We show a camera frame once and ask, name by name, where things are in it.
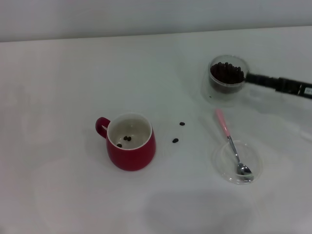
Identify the pink handled metal spoon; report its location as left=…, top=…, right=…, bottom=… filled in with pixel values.
left=214, top=108, right=254, bottom=182

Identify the clear glass saucer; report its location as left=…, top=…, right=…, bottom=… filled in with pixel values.
left=211, top=140, right=264, bottom=185

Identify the clear glass cup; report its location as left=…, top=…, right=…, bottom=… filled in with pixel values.
left=201, top=55, right=252, bottom=108

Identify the red ceramic mug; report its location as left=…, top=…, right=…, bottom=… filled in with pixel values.
left=95, top=112, right=156, bottom=172

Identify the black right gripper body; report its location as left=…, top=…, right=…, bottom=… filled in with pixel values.
left=275, top=77, right=312, bottom=99

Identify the coffee beans pile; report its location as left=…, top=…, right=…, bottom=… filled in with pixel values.
left=210, top=62, right=246, bottom=95

